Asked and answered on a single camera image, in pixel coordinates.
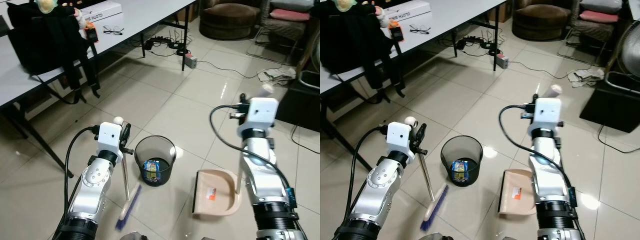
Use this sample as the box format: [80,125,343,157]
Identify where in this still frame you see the white printed cardboard box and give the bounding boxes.
[381,0,433,21]
[79,0,124,22]

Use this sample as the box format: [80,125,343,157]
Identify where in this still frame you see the orange black handheld device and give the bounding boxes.
[388,22,405,44]
[83,22,100,44]

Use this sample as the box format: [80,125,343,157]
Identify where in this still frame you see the pink seat cushion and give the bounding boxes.
[269,8,312,22]
[578,9,621,24]

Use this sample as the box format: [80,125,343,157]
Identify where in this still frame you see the crumpled grey rag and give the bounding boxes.
[567,67,606,85]
[257,67,299,86]

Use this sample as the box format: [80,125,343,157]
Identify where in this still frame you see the wicker chair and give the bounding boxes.
[254,0,321,50]
[557,0,627,52]

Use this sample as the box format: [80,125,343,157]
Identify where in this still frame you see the grey cushion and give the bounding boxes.
[580,0,624,14]
[272,0,317,12]

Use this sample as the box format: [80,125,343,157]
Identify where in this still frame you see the plush toy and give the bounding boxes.
[37,0,85,32]
[332,0,390,30]

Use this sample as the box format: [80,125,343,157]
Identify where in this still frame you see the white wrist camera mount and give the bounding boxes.
[238,97,279,139]
[385,121,417,159]
[97,122,125,162]
[530,97,563,135]

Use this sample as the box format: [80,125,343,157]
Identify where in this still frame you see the black power adapters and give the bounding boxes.
[142,35,189,52]
[456,35,504,56]

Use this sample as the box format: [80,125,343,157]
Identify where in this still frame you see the white table with black legs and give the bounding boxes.
[320,0,509,157]
[0,0,199,179]

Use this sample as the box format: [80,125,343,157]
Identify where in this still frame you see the blue yellow packet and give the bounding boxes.
[143,159,162,183]
[451,159,471,184]

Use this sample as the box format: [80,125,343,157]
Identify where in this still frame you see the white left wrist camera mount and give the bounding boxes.
[97,122,125,162]
[385,121,417,159]

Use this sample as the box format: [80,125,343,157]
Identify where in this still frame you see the black backpack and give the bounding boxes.
[6,2,102,105]
[320,4,407,103]

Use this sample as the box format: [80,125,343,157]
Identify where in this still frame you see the brown round armchair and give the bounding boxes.
[198,0,262,41]
[512,0,574,42]

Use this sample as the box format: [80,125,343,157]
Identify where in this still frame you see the black box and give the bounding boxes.
[579,72,640,134]
[275,70,321,132]

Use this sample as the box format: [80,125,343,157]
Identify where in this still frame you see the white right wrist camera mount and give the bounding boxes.
[238,97,279,139]
[530,97,563,135]

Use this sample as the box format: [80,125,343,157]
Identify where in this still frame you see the standing fan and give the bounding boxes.
[604,19,640,94]

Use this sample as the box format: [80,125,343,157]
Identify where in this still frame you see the blue bristle broom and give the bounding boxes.
[404,116,449,232]
[113,116,142,231]

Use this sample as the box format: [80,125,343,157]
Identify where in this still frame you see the black mesh waste bin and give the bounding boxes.
[440,135,484,188]
[133,135,177,187]

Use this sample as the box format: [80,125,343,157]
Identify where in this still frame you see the black floor cable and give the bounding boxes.
[508,59,572,77]
[197,60,268,80]

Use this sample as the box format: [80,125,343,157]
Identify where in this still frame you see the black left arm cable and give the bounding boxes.
[63,125,102,223]
[350,125,391,221]

